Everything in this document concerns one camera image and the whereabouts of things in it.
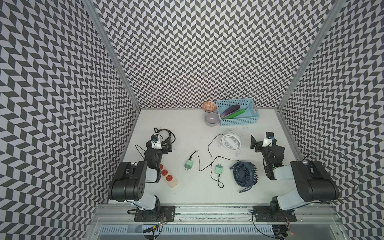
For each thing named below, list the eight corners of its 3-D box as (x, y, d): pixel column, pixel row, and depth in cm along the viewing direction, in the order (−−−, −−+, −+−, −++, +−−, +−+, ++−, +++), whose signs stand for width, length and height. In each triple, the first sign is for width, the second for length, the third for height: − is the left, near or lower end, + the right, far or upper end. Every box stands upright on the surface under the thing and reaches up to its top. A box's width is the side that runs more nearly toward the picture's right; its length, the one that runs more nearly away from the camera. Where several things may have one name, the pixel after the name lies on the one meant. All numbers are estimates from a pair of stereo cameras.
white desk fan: (219, 146, 98) (221, 136, 89) (225, 135, 104) (228, 125, 95) (237, 156, 94) (241, 146, 85) (243, 144, 100) (248, 134, 90)
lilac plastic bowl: (202, 125, 112) (203, 118, 106) (207, 114, 119) (207, 107, 113) (216, 129, 110) (217, 122, 104) (220, 117, 117) (221, 111, 111)
